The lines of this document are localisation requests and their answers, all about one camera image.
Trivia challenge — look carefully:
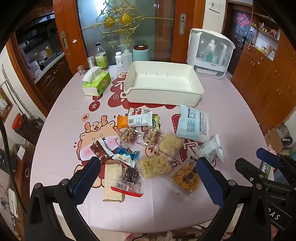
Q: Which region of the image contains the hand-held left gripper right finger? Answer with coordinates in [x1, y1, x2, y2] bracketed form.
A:
[196, 157, 264, 241]

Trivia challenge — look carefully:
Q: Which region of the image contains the pale rice crisp packet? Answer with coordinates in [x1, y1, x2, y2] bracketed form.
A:
[158, 134, 185, 156]

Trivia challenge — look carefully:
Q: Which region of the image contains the teal canister brown lid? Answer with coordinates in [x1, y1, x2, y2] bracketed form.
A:
[132, 45, 150, 63]

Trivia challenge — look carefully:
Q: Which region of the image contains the white pill bottle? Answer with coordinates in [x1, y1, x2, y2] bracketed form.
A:
[115, 52, 124, 68]

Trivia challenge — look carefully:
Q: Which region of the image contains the glass sliding door gold ornament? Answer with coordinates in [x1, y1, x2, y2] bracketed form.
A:
[53, 0, 206, 77]

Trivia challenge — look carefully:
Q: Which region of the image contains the pink door decoration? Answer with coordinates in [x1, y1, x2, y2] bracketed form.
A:
[237, 12, 251, 27]

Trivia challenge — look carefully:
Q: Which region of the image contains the green snack packet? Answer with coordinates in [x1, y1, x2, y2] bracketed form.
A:
[151, 114, 161, 131]

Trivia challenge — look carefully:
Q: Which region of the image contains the dark snack packet red trim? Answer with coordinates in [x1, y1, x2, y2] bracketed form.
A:
[111, 166, 144, 198]

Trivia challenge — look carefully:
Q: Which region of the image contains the orange fried snack packet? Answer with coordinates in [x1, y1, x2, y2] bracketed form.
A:
[171, 162, 201, 195]

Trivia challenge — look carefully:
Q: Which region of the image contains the white bottle sterilizer cabinet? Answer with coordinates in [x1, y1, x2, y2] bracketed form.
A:
[186, 28, 235, 80]

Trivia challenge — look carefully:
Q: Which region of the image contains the white plastic storage bin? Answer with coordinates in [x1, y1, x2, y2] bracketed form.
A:
[124, 61, 204, 104]

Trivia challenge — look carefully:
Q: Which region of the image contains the silver door handle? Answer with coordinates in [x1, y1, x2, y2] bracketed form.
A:
[60, 31, 69, 50]
[179, 13, 186, 35]

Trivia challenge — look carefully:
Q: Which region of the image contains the wooden picture frame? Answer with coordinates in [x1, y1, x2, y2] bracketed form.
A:
[0, 88, 14, 121]

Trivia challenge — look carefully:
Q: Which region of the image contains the clear nut date packet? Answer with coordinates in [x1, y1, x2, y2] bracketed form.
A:
[120, 127, 140, 144]
[137, 128, 160, 148]

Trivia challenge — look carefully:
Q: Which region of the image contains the pale blue large packet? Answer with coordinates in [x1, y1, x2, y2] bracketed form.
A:
[175, 105, 211, 142]

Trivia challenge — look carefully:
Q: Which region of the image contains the pink printed tablecloth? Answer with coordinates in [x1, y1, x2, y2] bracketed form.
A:
[29, 64, 275, 232]

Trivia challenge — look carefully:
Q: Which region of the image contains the yellow puffed snack packet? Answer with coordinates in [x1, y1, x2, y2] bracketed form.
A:
[138, 154, 174, 179]

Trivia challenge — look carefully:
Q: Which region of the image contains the small white snack packet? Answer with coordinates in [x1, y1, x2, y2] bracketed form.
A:
[193, 134, 224, 163]

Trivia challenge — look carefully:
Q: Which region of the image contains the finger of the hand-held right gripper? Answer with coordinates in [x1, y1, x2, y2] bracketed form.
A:
[235, 157, 287, 189]
[256, 147, 296, 172]

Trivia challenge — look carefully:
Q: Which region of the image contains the brown candy packet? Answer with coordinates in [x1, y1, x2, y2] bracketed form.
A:
[89, 139, 114, 161]

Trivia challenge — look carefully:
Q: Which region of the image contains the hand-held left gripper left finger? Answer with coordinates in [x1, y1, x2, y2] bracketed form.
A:
[24, 157, 101, 241]

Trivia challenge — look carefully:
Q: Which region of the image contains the clear squeeze bottle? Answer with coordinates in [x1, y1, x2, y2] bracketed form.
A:
[122, 45, 134, 66]

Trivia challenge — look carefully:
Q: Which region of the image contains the dark entrance door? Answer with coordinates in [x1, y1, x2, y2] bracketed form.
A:
[228, 7, 253, 53]

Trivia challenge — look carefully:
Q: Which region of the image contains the blue white candy packet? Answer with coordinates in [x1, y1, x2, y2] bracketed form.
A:
[112, 147, 141, 168]

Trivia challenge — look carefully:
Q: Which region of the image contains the wooden shelf cabinet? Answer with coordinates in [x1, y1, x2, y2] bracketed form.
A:
[231, 5, 296, 133]

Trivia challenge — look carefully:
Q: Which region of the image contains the cream wafer packet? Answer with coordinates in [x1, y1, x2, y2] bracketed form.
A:
[103, 160, 125, 202]

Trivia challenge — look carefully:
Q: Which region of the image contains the metal crutch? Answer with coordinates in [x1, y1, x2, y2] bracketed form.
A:
[1, 64, 33, 118]

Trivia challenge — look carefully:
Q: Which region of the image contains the cardboard box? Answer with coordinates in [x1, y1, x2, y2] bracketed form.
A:
[263, 125, 291, 153]

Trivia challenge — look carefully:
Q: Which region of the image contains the glass bottle green label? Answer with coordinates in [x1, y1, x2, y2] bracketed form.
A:
[95, 42, 109, 70]

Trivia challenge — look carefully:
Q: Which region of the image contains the green tissue box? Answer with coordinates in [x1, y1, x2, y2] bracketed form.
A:
[81, 66, 112, 97]

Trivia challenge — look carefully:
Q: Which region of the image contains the red lidded container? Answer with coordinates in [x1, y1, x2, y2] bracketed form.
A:
[12, 113, 28, 130]

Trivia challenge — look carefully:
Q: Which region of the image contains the white wall switch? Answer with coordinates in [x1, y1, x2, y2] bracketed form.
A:
[208, 0, 221, 13]

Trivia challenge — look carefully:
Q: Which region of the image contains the red cookie packet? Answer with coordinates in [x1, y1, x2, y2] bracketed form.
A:
[128, 108, 149, 117]

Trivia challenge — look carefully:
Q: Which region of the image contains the orange white snack bar packet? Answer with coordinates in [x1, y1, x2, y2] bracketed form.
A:
[117, 111, 153, 129]

